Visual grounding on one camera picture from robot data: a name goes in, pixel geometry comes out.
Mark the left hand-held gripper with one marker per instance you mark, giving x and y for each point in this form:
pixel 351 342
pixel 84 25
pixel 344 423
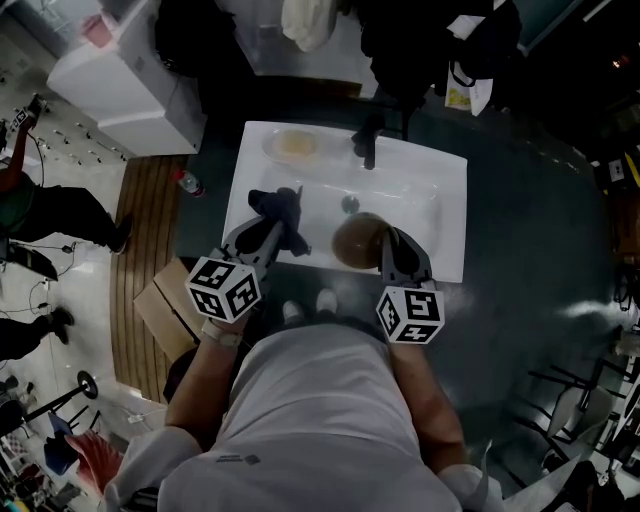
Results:
pixel 225 290

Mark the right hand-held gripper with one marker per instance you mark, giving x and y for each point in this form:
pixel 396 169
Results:
pixel 415 315

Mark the dark blue cloth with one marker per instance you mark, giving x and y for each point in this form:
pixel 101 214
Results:
pixel 277 207

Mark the brown bowl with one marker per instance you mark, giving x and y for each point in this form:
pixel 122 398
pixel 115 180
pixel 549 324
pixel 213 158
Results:
pixel 357 242

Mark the clear oval dish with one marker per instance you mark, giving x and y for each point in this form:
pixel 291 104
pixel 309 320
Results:
pixel 270 147

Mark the person's right forearm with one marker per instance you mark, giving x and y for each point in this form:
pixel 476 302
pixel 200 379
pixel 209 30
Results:
pixel 425 400

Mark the person's left forearm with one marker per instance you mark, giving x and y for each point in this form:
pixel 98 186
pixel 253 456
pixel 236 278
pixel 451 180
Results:
pixel 200 395

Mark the white sink basin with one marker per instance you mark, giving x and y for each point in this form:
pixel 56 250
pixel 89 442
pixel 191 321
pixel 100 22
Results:
pixel 425 200

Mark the round sink drain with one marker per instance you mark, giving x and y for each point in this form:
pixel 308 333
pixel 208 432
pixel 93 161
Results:
pixel 350 204

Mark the clear plastic bottle red cap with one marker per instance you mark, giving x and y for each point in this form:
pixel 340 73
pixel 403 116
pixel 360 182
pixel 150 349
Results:
pixel 189 184

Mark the person's right white shoe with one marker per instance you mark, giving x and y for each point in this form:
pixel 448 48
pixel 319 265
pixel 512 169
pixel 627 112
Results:
pixel 327 300

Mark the white wrist band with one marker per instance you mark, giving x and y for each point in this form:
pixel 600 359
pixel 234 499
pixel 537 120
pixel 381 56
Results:
pixel 222 334

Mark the wooden slatted platform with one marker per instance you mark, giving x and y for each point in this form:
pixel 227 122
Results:
pixel 145 250

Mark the brown cardboard box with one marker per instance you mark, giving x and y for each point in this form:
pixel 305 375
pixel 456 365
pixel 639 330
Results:
pixel 165 305

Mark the black faucet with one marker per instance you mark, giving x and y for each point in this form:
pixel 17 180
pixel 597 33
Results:
pixel 370 142

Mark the black bag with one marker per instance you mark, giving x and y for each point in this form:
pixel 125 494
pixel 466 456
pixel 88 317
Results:
pixel 182 375

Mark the white shopping bag yellow print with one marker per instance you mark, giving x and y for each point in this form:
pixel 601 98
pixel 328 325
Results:
pixel 467 90

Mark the white appliance cabinet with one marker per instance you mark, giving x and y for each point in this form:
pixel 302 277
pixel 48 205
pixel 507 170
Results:
pixel 130 95

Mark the person's white shirt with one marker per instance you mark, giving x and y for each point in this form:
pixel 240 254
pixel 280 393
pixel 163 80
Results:
pixel 310 425

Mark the black hanging jacket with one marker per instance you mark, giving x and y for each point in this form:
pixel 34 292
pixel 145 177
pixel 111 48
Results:
pixel 200 35

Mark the black clothing and bags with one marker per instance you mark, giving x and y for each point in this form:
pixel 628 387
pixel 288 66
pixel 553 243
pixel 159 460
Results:
pixel 415 45

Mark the cream hanging garment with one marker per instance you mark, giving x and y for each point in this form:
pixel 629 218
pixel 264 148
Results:
pixel 310 25

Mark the grey drawer cabinet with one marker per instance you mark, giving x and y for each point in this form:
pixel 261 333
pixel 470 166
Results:
pixel 65 135

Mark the white power strip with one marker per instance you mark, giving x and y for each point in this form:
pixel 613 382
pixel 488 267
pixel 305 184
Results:
pixel 135 418

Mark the pink container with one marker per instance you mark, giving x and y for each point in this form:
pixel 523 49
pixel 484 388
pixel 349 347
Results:
pixel 99 31

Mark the red plastic chair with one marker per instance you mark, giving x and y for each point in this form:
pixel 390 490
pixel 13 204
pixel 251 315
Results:
pixel 95 465

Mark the black frame chair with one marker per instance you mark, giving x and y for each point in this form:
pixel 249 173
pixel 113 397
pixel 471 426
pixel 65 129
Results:
pixel 570 410

